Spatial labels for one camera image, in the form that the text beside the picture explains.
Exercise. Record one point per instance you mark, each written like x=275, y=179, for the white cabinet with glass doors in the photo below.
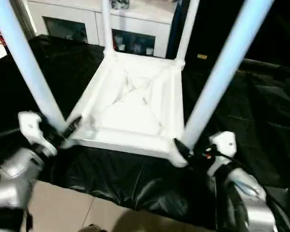
x=87, y=21

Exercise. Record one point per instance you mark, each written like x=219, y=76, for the black plastic mat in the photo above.
x=241, y=96

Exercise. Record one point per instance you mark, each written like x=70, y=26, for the dark object on cabinet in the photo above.
x=120, y=4

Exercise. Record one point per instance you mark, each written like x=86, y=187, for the small yellow label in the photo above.
x=202, y=57

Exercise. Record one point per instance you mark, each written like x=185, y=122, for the red bottle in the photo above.
x=114, y=47

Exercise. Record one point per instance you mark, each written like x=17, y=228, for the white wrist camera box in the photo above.
x=34, y=128
x=224, y=145

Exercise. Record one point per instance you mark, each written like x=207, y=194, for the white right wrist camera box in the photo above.
x=224, y=145

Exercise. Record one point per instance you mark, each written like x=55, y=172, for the white plastic table top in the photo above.
x=135, y=96

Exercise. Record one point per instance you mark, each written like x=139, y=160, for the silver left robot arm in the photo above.
x=14, y=179

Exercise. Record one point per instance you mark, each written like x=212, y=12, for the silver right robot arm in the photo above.
x=246, y=198

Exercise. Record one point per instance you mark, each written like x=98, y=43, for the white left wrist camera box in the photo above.
x=34, y=128

